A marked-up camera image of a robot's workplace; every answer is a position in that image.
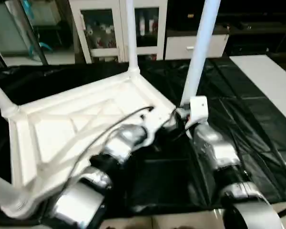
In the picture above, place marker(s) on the white plastic table top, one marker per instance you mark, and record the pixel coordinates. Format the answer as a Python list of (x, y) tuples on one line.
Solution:
[(62, 124)]

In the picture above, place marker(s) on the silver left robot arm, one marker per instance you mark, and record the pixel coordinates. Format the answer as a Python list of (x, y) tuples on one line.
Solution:
[(114, 148)]

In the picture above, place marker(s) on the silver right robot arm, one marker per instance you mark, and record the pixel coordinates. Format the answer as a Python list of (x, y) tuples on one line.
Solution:
[(214, 148)]

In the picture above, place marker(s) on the black work mat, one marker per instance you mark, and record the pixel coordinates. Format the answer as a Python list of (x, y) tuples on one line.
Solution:
[(238, 95)]

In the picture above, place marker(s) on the white drawer unit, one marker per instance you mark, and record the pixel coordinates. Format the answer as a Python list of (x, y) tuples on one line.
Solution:
[(195, 46)]

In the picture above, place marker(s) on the white flat panel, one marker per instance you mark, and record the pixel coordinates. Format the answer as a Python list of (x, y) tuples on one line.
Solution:
[(271, 81)]

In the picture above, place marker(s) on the black box with yellow label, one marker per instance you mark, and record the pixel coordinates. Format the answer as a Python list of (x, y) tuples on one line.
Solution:
[(188, 14)]

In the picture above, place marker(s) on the white glass-door cabinet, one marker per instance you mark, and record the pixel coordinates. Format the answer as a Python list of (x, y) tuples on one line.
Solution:
[(119, 28)]

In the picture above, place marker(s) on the dark wooden TV bench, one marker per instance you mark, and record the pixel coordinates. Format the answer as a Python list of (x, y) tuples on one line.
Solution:
[(262, 36)]

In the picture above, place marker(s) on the blue metal stand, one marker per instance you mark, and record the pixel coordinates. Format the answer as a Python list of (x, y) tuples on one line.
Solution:
[(38, 43)]

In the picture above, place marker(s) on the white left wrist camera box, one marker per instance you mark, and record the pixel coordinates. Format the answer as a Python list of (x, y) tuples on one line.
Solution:
[(151, 123)]

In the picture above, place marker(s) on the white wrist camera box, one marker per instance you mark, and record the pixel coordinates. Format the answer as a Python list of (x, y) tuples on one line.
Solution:
[(199, 109), (151, 123)]

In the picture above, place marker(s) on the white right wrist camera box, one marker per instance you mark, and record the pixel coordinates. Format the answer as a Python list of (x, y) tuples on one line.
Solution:
[(199, 109)]

